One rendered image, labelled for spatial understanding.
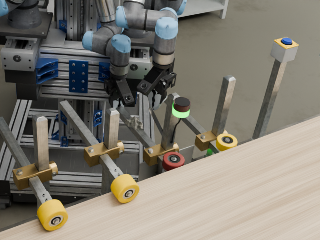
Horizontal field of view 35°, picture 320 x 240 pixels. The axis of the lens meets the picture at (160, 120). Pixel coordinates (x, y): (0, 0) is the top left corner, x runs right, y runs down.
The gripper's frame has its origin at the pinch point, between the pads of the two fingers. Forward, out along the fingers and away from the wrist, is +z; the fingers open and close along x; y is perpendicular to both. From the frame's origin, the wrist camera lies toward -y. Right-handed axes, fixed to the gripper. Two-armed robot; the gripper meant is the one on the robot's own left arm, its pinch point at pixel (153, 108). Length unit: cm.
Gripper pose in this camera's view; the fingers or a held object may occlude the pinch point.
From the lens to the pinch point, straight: 188.7
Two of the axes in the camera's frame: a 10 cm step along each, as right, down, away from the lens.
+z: -1.1, 7.8, 6.1
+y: 6.1, -4.4, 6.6
